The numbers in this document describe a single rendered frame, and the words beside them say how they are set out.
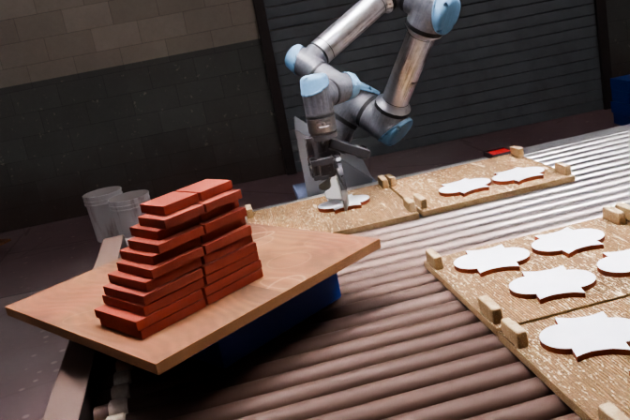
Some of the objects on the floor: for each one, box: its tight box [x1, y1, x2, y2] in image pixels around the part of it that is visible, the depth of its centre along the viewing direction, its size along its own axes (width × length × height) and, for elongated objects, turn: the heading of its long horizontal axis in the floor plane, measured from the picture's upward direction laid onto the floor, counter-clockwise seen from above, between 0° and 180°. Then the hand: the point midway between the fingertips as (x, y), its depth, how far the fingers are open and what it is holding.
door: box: [242, 0, 614, 175], centre depth 629 cm, size 34×330×342 cm, turn 133°
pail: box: [83, 187, 123, 243], centre depth 567 cm, size 30×30×37 cm
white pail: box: [108, 189, 151, 238], centre depth 535 cm, size 30×30×37 cm
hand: (343, 202), depth 197 cm, fingers open, 11 cm apart
